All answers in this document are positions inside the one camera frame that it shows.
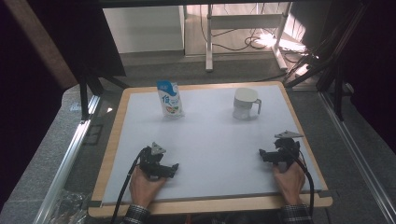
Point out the clear pitcher with white lid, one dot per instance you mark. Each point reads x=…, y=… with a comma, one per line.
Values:
x=244, y=104

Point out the white cabinet panel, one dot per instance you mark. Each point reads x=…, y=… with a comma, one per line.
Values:
x=143, y=29

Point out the black tripod stand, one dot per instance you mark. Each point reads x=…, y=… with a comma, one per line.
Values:
x=84, y=99

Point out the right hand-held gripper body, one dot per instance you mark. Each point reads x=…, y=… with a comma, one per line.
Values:
x=286, y=151

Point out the clear plastic bag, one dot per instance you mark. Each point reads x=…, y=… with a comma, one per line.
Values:
x=70, y=207

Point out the black metal stand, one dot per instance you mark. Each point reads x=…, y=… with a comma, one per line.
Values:
x=337, y=93

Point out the aluminium rail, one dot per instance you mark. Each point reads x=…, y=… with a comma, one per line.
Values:
x=67, y=161
x=358, y=155

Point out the person's left hand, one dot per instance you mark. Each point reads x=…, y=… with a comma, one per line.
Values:
x=144, y=188

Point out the white metal desk frame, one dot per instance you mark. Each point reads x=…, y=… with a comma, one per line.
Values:
x=209, y=40

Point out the brown wooden beam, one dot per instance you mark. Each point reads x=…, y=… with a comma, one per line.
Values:
x=43, y=46

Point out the person's right hand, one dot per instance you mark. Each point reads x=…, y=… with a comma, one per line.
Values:
x=291, y=183

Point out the black corner tape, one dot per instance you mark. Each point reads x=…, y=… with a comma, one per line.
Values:
x=94, y=203
x=325, y=193

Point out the blue and white milk pouch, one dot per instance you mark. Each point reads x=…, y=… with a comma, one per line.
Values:
x=170, y=101

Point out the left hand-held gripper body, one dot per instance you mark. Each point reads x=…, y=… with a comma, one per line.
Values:
x=151, y=161

